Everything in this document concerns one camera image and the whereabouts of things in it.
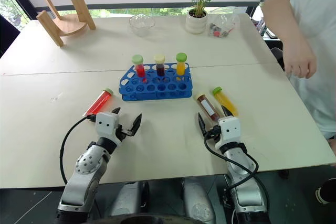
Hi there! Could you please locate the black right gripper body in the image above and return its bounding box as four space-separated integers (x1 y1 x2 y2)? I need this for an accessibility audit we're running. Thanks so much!
206 125 222 141

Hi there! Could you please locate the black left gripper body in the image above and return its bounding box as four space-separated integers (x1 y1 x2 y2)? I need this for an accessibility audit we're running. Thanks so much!
115 123 133 141

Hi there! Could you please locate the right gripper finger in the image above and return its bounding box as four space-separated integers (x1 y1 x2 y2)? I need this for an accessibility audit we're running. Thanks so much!
197 112 209 137
220 105 234 118

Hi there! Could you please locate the orange liquid tube green cap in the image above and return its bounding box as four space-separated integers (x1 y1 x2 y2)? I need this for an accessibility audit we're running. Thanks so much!
175 52 188 77
212 86 239 118

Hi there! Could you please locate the red liquid tube green cap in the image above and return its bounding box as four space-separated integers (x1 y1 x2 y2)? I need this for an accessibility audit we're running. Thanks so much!
131 54 147 78
82 88 114 118

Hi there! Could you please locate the brown liquid tube yellow cap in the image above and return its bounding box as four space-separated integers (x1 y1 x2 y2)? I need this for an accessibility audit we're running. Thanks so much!
196 93 223 123

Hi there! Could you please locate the blue plastic test tube rack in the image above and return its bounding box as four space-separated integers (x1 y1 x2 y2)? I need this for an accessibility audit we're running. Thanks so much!
118 62 194 102

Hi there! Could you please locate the dark red tube cream cap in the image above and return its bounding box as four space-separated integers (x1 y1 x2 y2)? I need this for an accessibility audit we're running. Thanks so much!
154 54 167 77

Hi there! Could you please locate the person's bare hand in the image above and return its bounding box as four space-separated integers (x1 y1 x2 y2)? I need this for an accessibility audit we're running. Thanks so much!
283 48 318 79

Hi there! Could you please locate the black chair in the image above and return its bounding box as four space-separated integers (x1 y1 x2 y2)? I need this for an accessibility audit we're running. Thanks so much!
270 47 286 71

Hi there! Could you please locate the clear bag with small items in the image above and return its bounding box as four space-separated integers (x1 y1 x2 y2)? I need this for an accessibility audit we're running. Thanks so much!
207 13 241 38

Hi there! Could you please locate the clear glass bowl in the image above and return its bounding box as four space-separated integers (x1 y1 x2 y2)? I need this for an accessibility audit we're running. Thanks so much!
128 14 156 37

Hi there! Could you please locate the palm plant in white pot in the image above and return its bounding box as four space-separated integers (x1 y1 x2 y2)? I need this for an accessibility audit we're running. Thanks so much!
182 0 233 35

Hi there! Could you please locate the wooden curved stand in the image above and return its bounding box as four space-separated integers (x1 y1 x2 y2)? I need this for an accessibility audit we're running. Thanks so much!
36 0 97 48

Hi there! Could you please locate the person in white shirt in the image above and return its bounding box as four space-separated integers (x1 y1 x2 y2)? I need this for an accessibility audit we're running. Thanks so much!
287 0 336 140

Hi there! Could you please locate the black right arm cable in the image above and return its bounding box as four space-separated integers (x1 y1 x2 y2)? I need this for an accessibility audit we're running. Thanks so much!
203 130 271 209

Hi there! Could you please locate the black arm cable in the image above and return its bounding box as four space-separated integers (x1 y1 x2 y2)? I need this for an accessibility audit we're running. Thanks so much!
59 114 97 186
203 130 271 209

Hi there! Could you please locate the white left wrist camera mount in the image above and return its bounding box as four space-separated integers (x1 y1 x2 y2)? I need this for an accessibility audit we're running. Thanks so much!
94 112 123 146

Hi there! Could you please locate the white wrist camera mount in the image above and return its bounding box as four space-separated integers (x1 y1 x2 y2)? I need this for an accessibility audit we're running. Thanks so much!
94 112 123 146
214 116 242 151

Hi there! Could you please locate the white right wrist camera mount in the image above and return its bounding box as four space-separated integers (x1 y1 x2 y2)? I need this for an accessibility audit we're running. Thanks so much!
214 116 242 151

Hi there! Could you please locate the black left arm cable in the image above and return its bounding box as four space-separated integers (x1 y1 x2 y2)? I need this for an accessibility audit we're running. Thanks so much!
59 114 97 186

